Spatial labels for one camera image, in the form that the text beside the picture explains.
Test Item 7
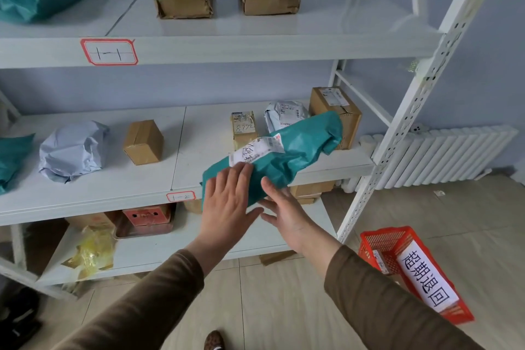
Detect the person's left hand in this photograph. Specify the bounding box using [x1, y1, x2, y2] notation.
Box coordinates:
[197, 163, 264, 257]

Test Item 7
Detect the person's right hand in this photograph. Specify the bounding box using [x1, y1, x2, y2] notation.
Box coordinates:
[258, 177, 331, 257]

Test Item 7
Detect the long teal labelled mailer parcel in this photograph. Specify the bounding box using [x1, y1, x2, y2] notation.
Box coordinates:
[200, 111, 343, 209]

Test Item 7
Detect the person's right forearm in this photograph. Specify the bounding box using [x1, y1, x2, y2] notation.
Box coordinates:
[296, 232, 486, 350]

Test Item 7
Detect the person's left forearm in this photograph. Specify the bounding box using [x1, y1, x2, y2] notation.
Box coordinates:
[51, 235, 231, 350]

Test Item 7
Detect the small red-bordered shelf label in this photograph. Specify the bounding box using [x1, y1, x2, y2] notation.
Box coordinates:
[166, 191, 197, 203]

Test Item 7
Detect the flat cardboard box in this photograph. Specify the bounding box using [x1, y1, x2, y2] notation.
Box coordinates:
[289, 181, 336, 205]

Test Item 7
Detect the cardboard piece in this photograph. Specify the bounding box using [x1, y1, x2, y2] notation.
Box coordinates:
[259, 250, 297, 267]

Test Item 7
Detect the small box with handwritten label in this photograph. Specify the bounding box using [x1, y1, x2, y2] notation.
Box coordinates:
[231, 110, 259, 152]

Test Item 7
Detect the red printed carton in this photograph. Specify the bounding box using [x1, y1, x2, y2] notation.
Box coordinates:
[122, 205, 172, 227]

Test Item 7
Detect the brown shallow tray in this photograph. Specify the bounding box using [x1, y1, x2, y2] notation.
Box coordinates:
[114, 214, 175, 240]

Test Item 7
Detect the white grey printed mailer bag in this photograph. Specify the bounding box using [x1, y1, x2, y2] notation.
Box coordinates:
[264, 100, 311, 134]

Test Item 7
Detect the small plain cardboard box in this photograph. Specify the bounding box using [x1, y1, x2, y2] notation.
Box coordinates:
[122, 119, 165, 166]

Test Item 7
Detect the cardboard box with white label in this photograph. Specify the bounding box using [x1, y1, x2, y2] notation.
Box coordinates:
[308, 87, 363, 150]

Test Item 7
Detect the red plastic basket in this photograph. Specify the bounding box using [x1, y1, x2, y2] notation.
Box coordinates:
[358, 226, 475, 326]

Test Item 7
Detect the small white sticker label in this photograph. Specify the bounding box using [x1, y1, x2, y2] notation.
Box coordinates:
[372, 250, 390, 275]

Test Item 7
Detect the low cardboard box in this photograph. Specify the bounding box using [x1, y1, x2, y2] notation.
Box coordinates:
[65, 212, 119, 232]

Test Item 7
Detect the parcel wrapped in yellow tape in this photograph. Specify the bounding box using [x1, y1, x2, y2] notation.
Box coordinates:
[61, 226, 118, 281]

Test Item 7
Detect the person's brown patterned shoe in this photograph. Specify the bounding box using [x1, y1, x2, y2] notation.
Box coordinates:
[203, 329, 226, 350]

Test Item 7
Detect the pale grey mailer parcel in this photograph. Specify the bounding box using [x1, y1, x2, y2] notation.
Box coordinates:
[39, 120, 110, 183]

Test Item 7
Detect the white metal shelving rack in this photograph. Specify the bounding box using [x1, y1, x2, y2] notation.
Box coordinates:
[0, 0, 513, 301]

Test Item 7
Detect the white paper sign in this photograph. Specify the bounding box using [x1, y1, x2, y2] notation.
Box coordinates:
[396, 240, 460, 314]

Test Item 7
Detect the white radiator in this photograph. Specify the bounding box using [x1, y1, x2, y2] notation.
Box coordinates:
[342, 124, 520, 193]

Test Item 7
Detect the large red-bordered shelf label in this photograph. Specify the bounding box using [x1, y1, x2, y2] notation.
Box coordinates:
[80, 37, 139, 66]

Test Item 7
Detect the black bag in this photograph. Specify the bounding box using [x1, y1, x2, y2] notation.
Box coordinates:
[0, 287, 43, 350]

